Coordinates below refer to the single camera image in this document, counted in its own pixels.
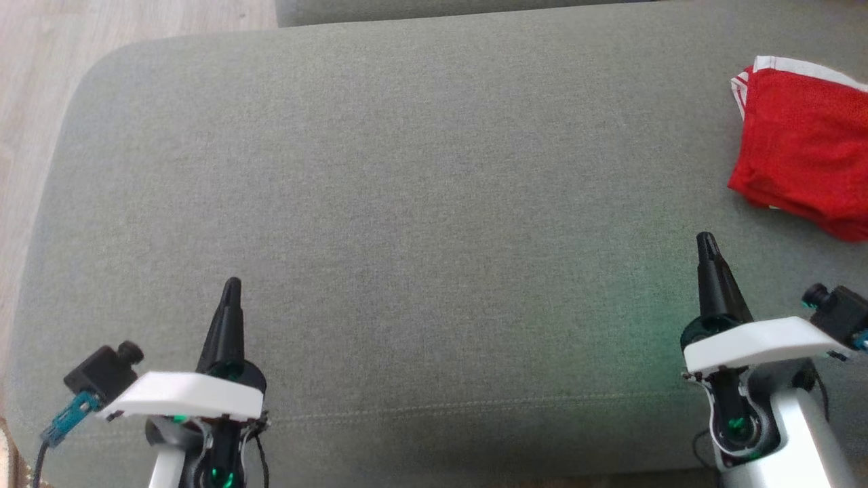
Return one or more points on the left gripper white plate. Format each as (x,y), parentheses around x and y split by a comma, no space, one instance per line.
(183,396)

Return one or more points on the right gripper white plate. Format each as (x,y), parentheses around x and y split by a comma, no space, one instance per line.
(759,342)

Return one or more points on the red shorts with white stripe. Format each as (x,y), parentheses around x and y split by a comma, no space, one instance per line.
(807,149)

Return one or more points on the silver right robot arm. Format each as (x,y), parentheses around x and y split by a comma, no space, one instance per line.
(793,427)

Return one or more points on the grey fabric sofa seat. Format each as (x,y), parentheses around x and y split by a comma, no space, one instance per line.
(420,203)

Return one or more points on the beige patterned rug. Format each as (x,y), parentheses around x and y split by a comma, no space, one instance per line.
(5,461)

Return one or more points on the grey sofa back cushion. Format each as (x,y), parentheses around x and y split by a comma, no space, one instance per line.
(441,10)

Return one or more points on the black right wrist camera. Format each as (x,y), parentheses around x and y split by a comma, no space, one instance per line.
(841,312)

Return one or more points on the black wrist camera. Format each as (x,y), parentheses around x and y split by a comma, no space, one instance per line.
(841,312)
(102,373)

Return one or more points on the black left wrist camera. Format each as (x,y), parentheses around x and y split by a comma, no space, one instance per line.
(102,373)

